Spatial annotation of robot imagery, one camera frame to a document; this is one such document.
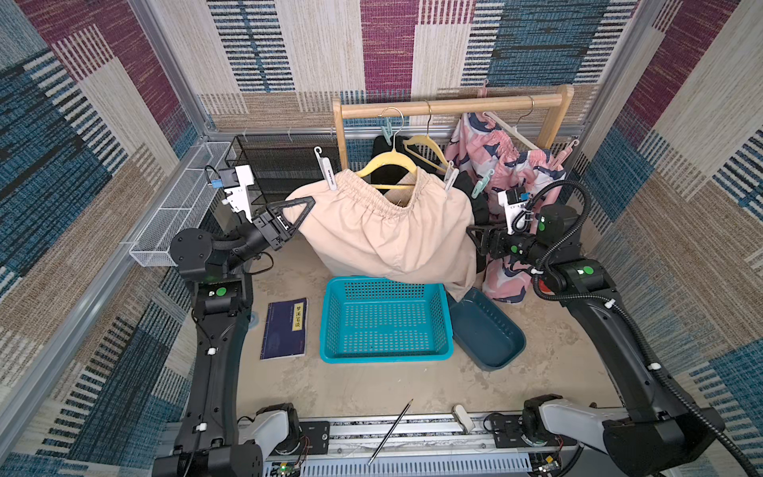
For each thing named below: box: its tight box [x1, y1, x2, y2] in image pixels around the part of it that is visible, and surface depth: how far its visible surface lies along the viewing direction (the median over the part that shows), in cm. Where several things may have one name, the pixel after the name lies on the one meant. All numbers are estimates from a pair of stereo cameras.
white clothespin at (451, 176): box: [444, 159, 460, 192], surface depth 65 cm
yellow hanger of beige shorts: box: [355, 107, 418, 190], surface depth 59 cm
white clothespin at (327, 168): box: [313, 145, 338, 192], surface depth 53 cm
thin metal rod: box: [367, 398, 414, 467], surface depth 76 cm
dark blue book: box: [260, 297, 308, 361], surface depth 93 cm
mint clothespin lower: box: [470, 168, 495, 199], surface depth 68 cm
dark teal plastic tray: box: [447, 286, 528, 372], surface depth 91 cm
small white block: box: [452, 403, 476, 435], surface depth 76 cm
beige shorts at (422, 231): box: [286, 169, 477, 302], surface depth 61 cm
